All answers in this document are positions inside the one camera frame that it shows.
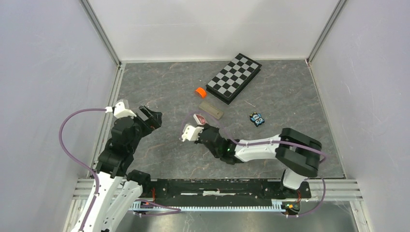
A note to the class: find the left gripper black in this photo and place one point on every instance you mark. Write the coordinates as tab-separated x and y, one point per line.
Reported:
153	121

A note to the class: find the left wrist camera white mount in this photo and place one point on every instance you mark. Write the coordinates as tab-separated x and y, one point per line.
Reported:
120	109

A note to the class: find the folded black chessboard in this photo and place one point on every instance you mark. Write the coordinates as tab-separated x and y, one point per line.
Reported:
233	78

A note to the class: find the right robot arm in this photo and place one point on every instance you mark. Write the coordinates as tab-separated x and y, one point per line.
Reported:
301	154

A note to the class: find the orange tape roll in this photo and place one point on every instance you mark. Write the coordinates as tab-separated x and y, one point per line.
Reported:
201	92

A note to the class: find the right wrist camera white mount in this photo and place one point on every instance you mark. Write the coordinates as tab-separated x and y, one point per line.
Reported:
191	133

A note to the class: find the white beige remote control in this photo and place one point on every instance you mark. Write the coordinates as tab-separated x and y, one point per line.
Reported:
210	109

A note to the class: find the blue black owl toy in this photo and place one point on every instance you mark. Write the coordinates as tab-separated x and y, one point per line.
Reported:
256	119

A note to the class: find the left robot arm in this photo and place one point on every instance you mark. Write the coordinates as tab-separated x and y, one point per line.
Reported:
114	190

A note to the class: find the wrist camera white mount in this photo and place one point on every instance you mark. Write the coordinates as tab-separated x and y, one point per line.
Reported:
191	133
120	109

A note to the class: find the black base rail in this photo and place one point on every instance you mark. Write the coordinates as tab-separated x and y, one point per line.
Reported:
221	192

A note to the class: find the red white remote control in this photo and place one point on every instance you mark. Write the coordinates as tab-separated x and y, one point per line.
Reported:
199	119

